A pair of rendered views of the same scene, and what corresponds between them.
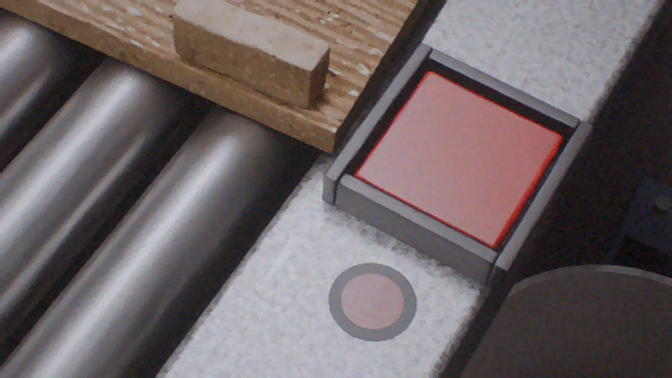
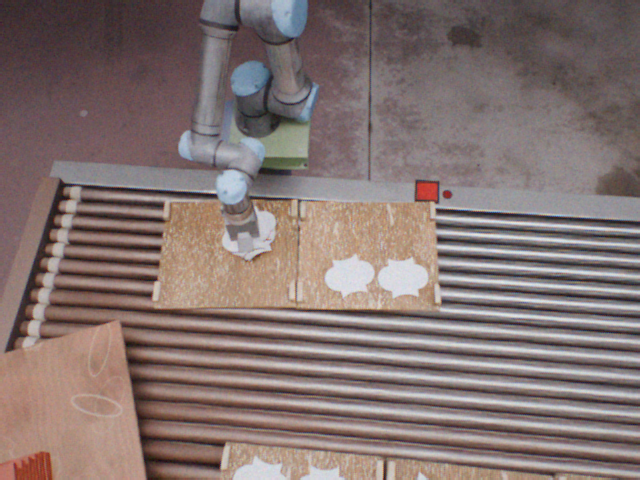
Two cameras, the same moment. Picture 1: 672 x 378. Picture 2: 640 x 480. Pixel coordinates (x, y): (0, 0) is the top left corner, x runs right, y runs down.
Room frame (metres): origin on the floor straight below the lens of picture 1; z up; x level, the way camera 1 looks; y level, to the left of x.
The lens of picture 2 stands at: (0.88, 0.80, 2.65)
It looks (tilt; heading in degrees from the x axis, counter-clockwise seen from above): 64 degrees down; 254
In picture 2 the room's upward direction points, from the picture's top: 4 degrees counter-clockwise
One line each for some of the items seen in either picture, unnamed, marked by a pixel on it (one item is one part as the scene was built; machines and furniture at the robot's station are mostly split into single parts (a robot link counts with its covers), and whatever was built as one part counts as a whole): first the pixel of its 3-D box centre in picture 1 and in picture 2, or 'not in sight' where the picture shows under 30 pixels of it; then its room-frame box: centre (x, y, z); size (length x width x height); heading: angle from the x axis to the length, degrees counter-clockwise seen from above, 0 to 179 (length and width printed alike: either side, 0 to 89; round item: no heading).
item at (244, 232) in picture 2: not in sight; (241, 227); (0.87, -0.04, 1.09); 0.12 x 0.09 x 0.16; 79
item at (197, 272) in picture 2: not in sight; (229, 252); (0.93, -0.05, 0.93); 0.41 x 0.35 x 0.02; 160
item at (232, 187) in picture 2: not in sight; (233, 191); (0.86, -0.06, 1.25); 0.09 x 0.08 x 0.11; 52
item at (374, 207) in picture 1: (459, 162); (426, 191); (0.29, -0.04, 0.92); 0.08 x 0.08 x 0.02; 65
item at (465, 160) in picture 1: (458, 164); (426, 192); (0.29, -0.04, 0.92); 0.06 x 0.06 x 0.01; 65
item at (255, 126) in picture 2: not in sight; (256, 110); (0.70, -0.48, 1.00); 0.15 x 0.15 x 0.10
